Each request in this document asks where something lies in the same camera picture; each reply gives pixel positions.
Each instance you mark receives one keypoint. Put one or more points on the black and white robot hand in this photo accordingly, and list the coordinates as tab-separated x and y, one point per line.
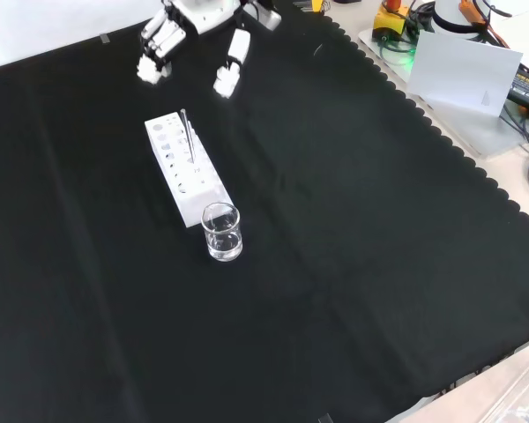
207	15

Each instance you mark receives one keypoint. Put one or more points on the glass rod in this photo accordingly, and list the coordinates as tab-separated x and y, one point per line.
188	136

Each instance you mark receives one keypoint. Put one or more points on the white test tube rack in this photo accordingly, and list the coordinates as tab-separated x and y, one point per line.
193	208

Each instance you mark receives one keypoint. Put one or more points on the grey tape piece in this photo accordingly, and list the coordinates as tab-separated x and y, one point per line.
105	38

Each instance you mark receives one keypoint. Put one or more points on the hex key set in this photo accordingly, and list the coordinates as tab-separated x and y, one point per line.
312	4

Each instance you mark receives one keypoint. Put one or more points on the yellow stop button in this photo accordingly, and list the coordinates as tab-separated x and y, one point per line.
385	23

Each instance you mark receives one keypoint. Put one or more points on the small clear glass beaker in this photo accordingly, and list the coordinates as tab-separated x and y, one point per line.
223	247

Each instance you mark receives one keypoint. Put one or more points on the black bench cloth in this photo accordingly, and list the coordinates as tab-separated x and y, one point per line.
335	220

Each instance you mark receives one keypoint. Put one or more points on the pale white board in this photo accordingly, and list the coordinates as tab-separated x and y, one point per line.
458	70

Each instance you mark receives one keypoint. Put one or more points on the clear plastic sheet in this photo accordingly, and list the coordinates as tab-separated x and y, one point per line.
518	392

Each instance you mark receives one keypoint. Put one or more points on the grey metal base plate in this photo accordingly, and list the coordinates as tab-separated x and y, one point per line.
480	132

